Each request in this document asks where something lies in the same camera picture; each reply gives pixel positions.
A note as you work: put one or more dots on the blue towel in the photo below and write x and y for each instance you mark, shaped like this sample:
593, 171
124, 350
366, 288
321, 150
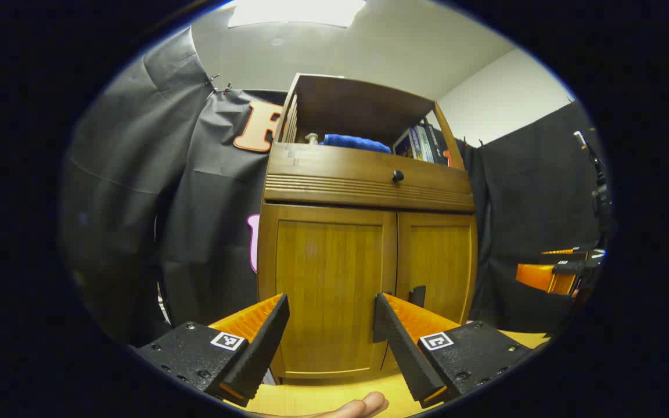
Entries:
352, 142

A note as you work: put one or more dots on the row of books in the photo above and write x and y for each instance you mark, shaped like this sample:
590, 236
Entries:
421, 144

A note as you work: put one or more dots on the ceiling light panel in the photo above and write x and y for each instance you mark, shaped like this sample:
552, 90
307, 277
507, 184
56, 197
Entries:
294, 11

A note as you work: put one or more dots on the black backdrop cloth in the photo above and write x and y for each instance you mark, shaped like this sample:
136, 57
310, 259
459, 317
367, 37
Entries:
207, 203

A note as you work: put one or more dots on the wooden cabinet door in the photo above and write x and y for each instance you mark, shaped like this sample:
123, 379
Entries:
439, 255
328, 267

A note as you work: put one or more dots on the black stand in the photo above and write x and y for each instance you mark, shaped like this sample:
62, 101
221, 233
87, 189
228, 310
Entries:
600, 191

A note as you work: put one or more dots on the wooden double-door shoe cabinet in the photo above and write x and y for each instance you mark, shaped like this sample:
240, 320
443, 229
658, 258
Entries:
363, 104

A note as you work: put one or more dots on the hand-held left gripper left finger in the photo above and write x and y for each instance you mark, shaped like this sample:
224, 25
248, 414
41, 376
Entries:
262, 348

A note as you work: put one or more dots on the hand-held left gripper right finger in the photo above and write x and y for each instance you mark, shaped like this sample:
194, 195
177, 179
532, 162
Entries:
404, 354

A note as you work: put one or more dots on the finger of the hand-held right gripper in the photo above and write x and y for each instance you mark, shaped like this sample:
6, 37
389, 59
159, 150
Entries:
538, 277
564, 252

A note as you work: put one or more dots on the black drawer knob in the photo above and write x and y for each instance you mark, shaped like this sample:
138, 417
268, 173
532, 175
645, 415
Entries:
398, 175

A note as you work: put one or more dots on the wooden cabinet drawer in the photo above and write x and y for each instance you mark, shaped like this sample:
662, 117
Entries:
334, 168

